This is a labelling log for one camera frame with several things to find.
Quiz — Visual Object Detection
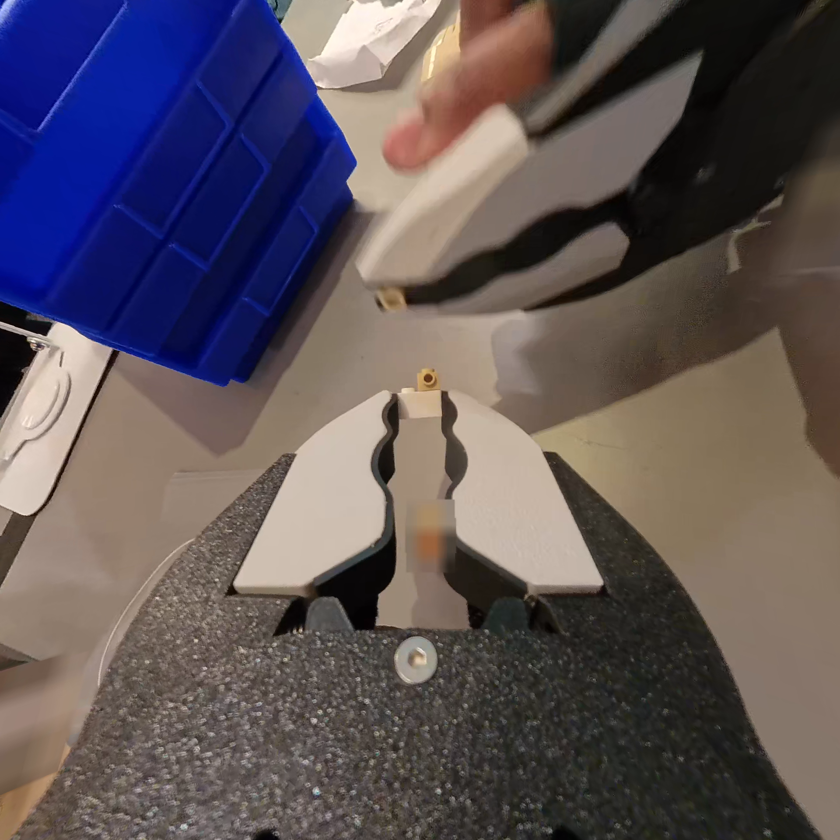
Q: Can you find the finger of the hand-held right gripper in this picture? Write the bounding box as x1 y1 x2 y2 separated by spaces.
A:
355 53 703 292
394 224 631 316

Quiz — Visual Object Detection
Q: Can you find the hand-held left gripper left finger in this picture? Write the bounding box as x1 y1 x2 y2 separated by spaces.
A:
233 390 399 599

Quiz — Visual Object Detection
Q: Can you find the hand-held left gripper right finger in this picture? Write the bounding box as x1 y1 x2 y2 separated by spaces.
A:
439 386 606 595

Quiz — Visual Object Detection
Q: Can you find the person's right forearm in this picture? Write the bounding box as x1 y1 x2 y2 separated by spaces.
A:
768 132 840 473

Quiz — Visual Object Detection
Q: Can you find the grey desk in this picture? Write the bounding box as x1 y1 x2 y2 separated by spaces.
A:
0 0 840 840

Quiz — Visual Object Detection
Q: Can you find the person's right hand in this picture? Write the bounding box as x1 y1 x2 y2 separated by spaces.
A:
384 0 559 172

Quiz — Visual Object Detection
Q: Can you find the torn white paper bag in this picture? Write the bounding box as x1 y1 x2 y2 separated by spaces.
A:
309 0 445 90

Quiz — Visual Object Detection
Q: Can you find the white curved board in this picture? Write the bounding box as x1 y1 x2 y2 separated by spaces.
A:
0 329 116 519

